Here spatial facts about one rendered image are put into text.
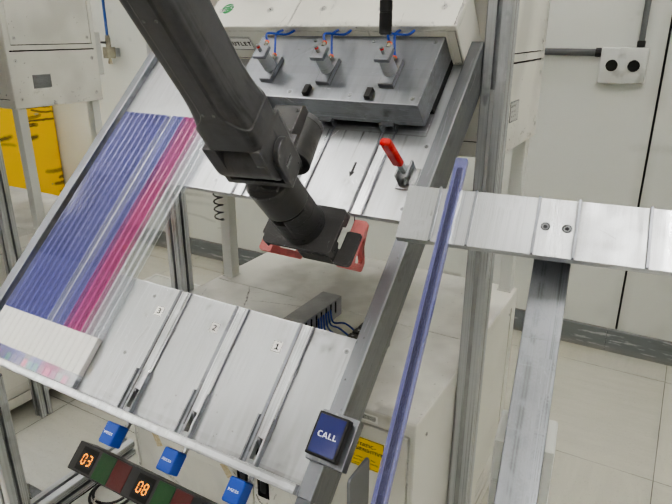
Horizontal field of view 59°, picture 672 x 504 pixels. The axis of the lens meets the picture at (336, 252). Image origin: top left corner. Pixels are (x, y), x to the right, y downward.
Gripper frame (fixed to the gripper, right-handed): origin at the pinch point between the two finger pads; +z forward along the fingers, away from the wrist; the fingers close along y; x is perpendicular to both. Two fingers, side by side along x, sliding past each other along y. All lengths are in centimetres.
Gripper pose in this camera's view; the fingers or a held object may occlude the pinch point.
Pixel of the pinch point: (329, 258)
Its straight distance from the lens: 83.5
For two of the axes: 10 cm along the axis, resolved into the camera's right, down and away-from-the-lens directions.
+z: 3.4, 4.7, 8.1
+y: -8.7, -1.8, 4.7
